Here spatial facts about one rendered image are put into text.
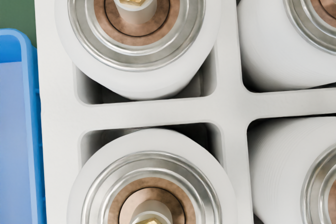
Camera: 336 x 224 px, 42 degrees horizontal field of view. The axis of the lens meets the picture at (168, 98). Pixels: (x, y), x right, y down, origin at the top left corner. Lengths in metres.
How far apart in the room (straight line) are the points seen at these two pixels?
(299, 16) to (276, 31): 0.01
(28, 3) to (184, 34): 0.31
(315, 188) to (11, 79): 0.36
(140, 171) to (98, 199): 0.03
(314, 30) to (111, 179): 0.14
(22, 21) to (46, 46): 0.20
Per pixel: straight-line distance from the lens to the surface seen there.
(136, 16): 0.23
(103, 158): 0.24
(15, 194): 0.52
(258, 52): 0.30
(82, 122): 0.32
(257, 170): 0.31
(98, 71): 0.25
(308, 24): 0.26
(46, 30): 0.33
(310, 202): 0.25
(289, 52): 0.26
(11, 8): 0.53
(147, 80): 0.24
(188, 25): 0.24
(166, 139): 0.24
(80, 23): 0.25
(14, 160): 0.52
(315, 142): 0.26
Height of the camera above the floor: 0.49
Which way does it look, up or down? 87 degrees down
